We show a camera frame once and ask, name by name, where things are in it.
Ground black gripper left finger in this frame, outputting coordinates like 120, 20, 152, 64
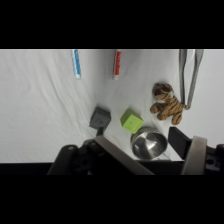
87, 126, 155, 176

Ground dark grey cube block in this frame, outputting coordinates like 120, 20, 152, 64
88, 106, 112, 131

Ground striped tiger plush toy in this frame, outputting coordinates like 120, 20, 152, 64
149, 82, 190, 126

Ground blue and white marker pen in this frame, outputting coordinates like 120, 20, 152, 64
71, 49, 82, 80

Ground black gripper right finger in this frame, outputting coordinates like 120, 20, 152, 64
167, 126, 208, 176

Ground small steel bowl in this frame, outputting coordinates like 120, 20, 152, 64
130, 126, 169, 161

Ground metal tongs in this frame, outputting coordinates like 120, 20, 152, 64
178, 49, 205, 110

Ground red and white marker pen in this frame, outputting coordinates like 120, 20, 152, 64
112, 49, 123, 81

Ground green cube block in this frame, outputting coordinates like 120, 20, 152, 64
119, 108, 145, 135

